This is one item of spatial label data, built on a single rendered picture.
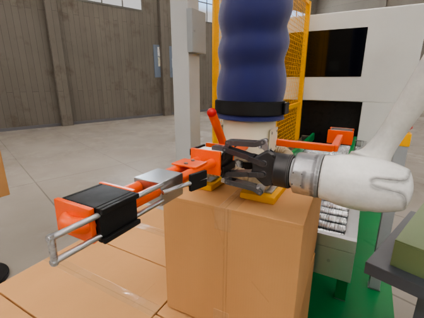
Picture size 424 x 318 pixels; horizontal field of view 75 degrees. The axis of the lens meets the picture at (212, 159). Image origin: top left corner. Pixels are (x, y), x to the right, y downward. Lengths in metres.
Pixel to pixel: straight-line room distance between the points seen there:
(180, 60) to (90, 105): 7.03
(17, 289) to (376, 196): 1.19
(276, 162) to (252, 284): 0.37
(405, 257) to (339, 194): 0.46
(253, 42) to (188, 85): 1.49
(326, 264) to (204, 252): 0.76
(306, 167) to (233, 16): 0.47
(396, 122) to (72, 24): 8.84
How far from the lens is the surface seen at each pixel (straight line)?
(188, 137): 2.32
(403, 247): 0.98
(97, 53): 9.29
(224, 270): 0.83
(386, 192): 0.57
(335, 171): 0.57
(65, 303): 1.17
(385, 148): 0.74
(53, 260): 0.37
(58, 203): 0.44
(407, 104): 0.72
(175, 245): 0.88
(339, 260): 1.43
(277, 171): 0.60
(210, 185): 0.83
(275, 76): 0.83
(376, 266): 0.99
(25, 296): 1.27
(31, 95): 8.78
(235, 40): 0.83
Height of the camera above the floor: 1.28
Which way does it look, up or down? 16 degrees down
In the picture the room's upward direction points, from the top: straight up
